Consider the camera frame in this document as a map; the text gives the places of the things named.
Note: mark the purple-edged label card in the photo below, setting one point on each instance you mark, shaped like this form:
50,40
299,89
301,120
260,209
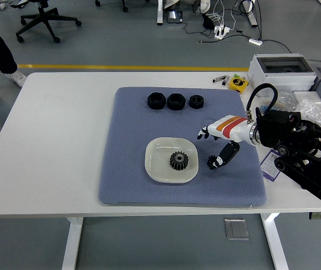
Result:
269,166

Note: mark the grey electrical enclosure box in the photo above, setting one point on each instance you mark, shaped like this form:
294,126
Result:
281,76

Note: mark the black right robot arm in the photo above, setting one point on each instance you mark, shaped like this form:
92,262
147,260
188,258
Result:
290,132

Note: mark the metal floor plate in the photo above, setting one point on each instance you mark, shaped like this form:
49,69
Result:
236,229

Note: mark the silver metal bracket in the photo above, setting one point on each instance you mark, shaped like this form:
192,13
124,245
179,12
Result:
1,6

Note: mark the white power adapter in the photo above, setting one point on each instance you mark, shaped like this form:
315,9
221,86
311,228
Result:
255,41

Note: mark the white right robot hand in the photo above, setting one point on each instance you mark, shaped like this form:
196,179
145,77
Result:
231,126

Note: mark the white flat box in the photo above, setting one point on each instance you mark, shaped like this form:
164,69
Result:
307,95

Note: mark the silver folding tool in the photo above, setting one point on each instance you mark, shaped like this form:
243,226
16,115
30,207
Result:
219,80

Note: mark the black charger block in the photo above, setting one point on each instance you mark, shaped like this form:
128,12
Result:
208,22

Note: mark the clear bag of white parts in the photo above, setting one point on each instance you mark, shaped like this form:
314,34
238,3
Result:
312,109

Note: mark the white square plate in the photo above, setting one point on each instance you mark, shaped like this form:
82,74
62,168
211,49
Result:
157,163

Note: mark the person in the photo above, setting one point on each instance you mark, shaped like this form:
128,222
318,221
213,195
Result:
0,47

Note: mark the large black gear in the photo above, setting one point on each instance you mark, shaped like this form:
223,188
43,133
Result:
178,161

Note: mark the large black hex nut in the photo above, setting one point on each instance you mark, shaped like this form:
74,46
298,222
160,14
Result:
176,101
156,101

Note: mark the white power strip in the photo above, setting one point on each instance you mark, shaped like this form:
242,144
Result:
222,31

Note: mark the clear bag of blue resistors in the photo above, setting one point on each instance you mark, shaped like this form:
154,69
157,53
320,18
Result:
285,99

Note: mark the blue-grey textured mat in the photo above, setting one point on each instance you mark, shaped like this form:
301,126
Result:
126,168

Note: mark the small black hex nut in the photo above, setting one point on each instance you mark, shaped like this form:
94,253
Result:
196,101

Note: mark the black desk phone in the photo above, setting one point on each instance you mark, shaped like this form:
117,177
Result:
175,17

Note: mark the white table leg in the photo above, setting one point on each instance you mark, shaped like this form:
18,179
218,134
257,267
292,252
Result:
276,244
71,244

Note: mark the black office chair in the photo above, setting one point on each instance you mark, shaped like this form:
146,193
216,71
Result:
125,8
43,17

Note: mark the yellow tape measure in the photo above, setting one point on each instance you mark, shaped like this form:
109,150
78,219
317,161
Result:
238,84

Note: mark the small black gear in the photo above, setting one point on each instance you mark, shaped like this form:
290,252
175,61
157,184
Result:
211,161

